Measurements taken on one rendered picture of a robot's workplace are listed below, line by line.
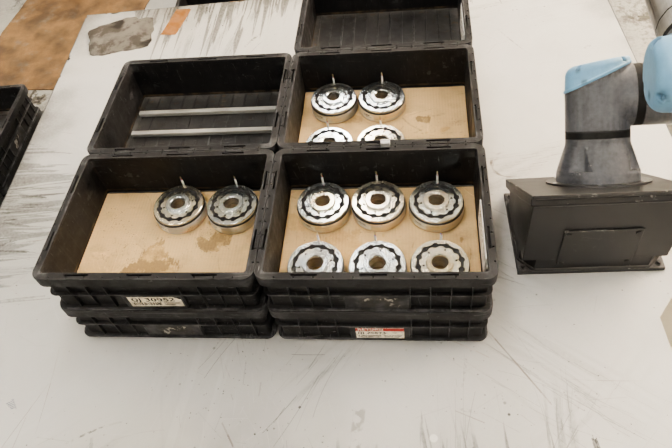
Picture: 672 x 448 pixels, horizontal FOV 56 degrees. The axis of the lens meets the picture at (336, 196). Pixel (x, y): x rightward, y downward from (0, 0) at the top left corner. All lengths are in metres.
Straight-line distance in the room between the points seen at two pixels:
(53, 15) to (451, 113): 2.78
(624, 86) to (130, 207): 0.99
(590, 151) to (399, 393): 0.56
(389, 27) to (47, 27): 2.41
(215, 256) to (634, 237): 0.78
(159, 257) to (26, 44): 2.53
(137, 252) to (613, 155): 0.92
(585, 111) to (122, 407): 1.02
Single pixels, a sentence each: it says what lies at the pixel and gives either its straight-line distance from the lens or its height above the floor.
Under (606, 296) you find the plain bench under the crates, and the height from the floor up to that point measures 0.70.
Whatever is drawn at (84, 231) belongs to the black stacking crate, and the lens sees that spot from 1.35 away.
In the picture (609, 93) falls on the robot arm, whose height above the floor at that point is 0.99.
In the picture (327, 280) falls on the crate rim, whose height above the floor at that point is 0.93.
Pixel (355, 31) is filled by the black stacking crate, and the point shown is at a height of 0.83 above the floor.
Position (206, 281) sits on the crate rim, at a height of 0.92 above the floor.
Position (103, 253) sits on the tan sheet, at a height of 0.83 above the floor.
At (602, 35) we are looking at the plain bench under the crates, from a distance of 1.88.
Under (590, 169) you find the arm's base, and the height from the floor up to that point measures 0.90.
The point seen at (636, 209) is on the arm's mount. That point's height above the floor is 0.89.
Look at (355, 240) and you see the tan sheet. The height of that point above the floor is 0.83.
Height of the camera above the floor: 1.80
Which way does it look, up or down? 50 degrees down
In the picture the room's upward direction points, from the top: 10 degrees counter-clockwise
